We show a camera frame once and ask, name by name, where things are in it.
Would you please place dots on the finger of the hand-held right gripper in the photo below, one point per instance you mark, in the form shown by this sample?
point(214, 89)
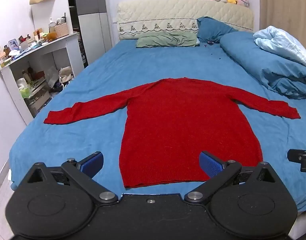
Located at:
point(303, 156)

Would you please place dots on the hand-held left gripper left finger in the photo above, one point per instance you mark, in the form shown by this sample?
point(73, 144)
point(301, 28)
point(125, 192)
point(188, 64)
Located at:
point(93, 164)

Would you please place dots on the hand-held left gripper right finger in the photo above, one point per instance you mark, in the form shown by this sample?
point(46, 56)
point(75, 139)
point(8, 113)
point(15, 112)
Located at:
point(209, 165)

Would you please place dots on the red knit sweater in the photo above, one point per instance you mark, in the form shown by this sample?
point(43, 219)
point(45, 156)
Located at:
point(182, 125)

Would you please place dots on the cream canvas bag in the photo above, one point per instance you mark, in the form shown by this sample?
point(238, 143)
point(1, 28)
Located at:
point(65, 73)

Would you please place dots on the rolled blue duvet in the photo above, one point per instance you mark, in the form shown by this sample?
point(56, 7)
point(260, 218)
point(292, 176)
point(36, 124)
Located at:
point(262, 60)

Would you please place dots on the bed with blue sheet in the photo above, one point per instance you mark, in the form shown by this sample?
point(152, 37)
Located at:
point(148, 65)

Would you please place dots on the light blue blanket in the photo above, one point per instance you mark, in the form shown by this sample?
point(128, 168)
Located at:
point(282, 42)

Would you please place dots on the white shelf desk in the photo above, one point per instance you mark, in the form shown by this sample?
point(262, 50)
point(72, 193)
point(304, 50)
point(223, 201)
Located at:
point(60, 42)

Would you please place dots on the green pillow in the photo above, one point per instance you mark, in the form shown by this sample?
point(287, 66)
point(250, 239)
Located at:
point(165, 39)

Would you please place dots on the dark blue pillow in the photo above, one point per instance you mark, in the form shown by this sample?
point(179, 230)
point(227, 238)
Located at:
point(212, 30)

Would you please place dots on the small brown plush toy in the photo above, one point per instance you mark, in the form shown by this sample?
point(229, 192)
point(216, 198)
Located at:
point(51, 36)

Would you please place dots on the wicker basket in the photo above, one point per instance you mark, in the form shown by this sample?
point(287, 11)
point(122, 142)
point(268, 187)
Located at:
point(61, 30)

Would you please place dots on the white bottle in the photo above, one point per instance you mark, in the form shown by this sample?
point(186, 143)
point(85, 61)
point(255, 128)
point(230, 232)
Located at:
point(51, 23)

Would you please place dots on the grey and white wardrobe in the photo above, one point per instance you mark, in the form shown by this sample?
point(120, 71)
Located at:
point(89, 12)

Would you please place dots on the beige curtain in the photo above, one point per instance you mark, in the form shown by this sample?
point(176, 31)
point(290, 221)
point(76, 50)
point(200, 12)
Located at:
point(285, 5)

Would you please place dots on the cream quilted headboard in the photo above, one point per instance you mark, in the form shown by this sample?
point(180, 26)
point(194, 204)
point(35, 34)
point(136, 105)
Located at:
point(167, 12)

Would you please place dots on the small blue picture frame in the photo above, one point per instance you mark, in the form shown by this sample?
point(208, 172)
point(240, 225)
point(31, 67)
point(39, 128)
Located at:
point(13, 44)

